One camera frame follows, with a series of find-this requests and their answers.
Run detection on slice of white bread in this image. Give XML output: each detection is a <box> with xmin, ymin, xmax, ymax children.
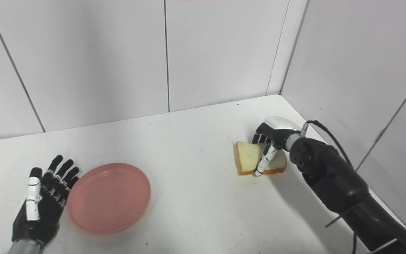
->
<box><xmin>236</xmin><ymin>141</ymin><xmax>288</xmax><ymax>176</ymax></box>

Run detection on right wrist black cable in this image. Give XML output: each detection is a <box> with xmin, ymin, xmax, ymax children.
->
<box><xmin>301</xmin><ymin>120</ymin><xmax>358</xmax><ymax>171</ymax></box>

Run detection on pink round plate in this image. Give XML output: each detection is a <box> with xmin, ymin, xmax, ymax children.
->
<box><xmin>66</xmin><ymin>163</ymin><xmax>152</xmax><ymax>235</ymax></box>

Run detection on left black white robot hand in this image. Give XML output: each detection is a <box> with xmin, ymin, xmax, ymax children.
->
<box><xmin>11</xmin><ymin>155</ymin><xmax>80</xmax><ymax>247</ymax></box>

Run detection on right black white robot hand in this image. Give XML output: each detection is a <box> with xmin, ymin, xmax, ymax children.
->
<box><xmin>252</xmin><ymin>116</ymin><xmax>301</xmax><ymax>177</ymax></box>

